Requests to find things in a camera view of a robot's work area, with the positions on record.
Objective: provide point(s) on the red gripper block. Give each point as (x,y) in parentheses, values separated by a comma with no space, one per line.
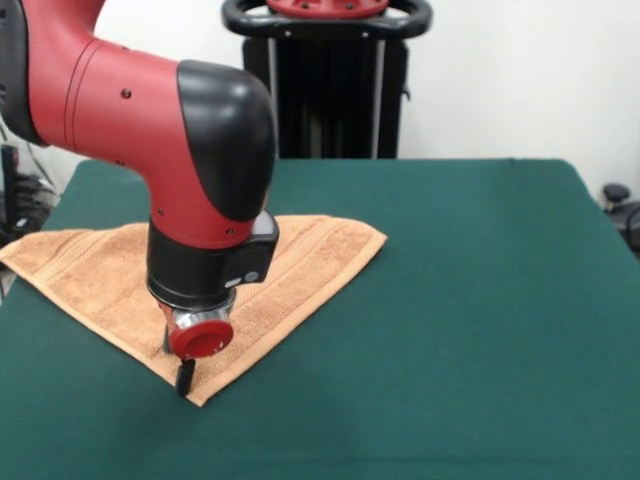
(200,342)

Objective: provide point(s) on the tan terry towel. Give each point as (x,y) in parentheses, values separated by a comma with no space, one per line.
(310,260)

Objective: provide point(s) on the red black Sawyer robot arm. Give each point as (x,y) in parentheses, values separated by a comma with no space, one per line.
(150,125)

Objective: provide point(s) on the red robot base flange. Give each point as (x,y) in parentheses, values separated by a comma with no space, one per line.
(325,5)

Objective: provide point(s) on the black upright power strip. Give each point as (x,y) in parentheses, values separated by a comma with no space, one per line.
(9,185)

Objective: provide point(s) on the dark green table cloth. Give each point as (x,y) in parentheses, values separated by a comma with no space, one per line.
(450,350)

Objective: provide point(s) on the black office chair base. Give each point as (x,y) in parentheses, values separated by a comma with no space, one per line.
(622,205)

